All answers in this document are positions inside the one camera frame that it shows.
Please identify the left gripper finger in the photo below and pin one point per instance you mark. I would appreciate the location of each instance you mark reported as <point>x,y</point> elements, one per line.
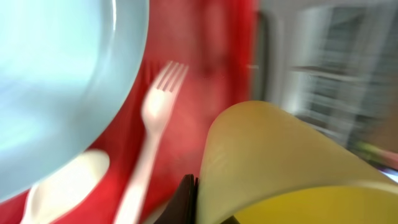
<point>181,209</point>

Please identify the yellow plastic cup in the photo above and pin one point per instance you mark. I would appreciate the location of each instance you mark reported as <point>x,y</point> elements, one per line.
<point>263,165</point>

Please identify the grey dishwasher rack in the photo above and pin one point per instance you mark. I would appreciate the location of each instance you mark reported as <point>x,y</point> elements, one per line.
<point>333,65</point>

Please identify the cream plastic fork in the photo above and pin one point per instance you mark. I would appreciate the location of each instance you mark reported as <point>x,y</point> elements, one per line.
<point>156,112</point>

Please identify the cream plastic spoon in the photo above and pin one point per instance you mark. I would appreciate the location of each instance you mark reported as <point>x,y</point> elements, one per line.
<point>66,188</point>

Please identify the red serving tray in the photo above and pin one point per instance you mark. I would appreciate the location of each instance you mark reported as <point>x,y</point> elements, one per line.
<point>214,38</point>

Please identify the light blue plate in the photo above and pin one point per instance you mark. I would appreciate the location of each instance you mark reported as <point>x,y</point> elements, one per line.
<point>67,67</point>

